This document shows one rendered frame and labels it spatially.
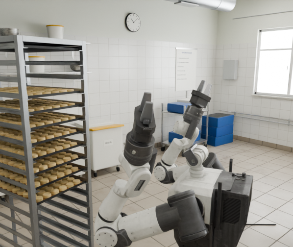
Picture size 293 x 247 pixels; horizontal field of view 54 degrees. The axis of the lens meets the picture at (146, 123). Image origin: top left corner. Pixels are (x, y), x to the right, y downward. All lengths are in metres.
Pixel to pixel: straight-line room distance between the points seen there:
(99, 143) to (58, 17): 1.93
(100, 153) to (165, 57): 2.47
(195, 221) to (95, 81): 4.06
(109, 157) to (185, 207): 3.48
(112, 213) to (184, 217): 0.24
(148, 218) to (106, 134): 3.34
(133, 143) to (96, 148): 3.43
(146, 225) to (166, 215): 0.08
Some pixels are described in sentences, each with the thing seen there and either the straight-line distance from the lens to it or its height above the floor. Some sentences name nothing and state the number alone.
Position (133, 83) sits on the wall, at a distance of 5.27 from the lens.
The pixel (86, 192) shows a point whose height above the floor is 0.78.
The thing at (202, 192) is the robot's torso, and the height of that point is 1.22.
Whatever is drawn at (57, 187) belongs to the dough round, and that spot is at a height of 0.87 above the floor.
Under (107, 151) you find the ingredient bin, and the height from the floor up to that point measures 0.39.
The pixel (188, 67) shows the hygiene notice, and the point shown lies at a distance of 6.23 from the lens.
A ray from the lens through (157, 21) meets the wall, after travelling 5.67.
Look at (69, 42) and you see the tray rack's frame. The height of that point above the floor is 1.80.
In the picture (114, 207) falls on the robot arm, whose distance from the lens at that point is 0.98.
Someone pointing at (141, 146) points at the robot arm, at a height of 1.44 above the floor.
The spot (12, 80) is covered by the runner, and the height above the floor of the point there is 1.59.
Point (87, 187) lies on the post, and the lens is 2.11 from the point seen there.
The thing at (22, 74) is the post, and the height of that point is 1.62.
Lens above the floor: 1.68
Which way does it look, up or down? 12 degrees down
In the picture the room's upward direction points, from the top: straight up
